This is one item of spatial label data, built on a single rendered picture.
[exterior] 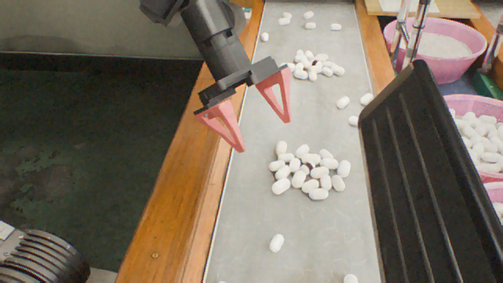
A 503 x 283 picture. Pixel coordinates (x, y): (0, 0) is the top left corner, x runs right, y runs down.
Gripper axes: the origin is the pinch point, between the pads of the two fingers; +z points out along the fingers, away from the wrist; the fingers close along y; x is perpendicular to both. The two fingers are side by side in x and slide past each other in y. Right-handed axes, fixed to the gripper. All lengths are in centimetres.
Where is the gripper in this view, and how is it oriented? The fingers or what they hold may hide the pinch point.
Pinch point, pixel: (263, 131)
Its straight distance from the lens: 60.9
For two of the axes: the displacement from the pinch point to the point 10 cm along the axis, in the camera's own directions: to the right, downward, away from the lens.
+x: 5.5, -1.6, -8.2
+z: 4.6, 8.8, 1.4
